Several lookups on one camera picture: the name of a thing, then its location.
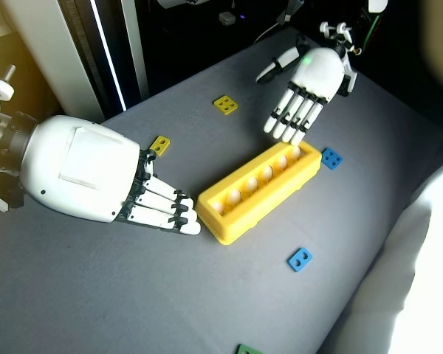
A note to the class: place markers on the yellow two-hole block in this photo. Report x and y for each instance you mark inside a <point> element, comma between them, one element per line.
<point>156,149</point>

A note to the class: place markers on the blue two-hole block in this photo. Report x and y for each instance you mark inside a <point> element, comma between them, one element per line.
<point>299,263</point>

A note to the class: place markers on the white device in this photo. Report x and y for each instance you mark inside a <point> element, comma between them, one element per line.
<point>177,3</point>

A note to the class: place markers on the white backdrop sheet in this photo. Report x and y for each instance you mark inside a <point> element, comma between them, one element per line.
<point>409,276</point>

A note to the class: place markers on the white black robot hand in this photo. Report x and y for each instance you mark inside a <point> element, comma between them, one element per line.
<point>317,73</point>
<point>77,166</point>

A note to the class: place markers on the blue four-hole block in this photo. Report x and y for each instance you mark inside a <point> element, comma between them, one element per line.
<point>333,164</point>

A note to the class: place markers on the yellow four-hole block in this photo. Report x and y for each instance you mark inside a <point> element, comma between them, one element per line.
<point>221,108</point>

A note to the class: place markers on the white cabinet with black stripe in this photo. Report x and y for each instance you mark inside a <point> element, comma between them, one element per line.
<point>59,55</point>

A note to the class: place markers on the small grey power adapter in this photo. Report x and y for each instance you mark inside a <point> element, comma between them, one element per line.
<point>227,17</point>

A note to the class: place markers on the grey table cloth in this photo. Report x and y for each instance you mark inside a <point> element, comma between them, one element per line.
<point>96,295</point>

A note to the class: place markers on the green toy block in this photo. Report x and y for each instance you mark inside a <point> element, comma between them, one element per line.
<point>249,350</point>

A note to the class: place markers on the white toy egg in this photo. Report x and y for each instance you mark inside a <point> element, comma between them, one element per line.
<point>233,196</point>
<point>267,172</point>
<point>251,183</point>
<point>282,161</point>
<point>218,207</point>
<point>297,152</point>

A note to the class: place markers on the yellow egg carton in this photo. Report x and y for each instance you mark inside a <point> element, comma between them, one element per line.
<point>266,206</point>

